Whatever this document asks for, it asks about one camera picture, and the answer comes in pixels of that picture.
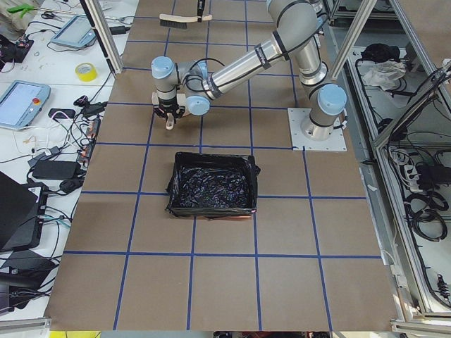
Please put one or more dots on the orange power strip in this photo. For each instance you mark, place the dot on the orange power strip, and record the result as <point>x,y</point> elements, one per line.
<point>89,141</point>

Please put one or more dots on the white hand brush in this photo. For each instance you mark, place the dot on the white hand brush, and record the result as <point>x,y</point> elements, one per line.
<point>180,22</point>

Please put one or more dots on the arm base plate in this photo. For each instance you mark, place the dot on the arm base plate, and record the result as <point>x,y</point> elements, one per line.
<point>309,137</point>

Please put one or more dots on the white plastic dustpan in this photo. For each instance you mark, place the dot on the white plastic dustpan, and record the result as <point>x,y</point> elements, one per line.
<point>181,99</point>

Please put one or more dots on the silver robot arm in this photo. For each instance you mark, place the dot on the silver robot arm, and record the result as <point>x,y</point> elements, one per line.
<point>190,87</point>

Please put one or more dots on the near teach pendant tablet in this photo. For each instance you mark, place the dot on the near teach pendant tablet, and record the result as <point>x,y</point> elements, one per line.
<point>21,103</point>

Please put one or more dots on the far teach pendant tablet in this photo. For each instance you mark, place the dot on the far teach pendant tablet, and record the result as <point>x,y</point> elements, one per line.
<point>76,33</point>

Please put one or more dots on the black power adapter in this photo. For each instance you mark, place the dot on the black power adapter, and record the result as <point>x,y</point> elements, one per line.
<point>56,170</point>

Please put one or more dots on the green clamp tool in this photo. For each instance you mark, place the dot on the green clamp tool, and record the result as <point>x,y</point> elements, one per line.
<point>21,9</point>

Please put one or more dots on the teach pendant tablet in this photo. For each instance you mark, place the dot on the teach pendant tablet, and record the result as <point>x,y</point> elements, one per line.
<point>21,103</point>
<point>76,33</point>

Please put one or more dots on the black laptop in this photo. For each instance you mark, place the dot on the black laptop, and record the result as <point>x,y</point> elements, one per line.
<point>22,206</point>

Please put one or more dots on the white crumpled cloth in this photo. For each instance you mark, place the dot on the white crumpled cloth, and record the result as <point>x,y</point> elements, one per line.
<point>385,75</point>

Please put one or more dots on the yellow tape roll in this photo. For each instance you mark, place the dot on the yellow tape roll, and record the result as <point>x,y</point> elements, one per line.
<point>86,72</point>

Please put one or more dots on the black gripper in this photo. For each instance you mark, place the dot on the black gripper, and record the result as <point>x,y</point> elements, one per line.
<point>168,105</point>

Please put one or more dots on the aluminium frame post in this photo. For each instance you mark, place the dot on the aluminium frame post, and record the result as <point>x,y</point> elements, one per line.
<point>101,29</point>

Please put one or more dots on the black cloth bundle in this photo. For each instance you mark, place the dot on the black cloth bundle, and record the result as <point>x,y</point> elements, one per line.
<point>380,53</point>

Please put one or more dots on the black scissors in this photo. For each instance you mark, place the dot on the black scissors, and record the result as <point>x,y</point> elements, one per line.
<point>48,15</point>

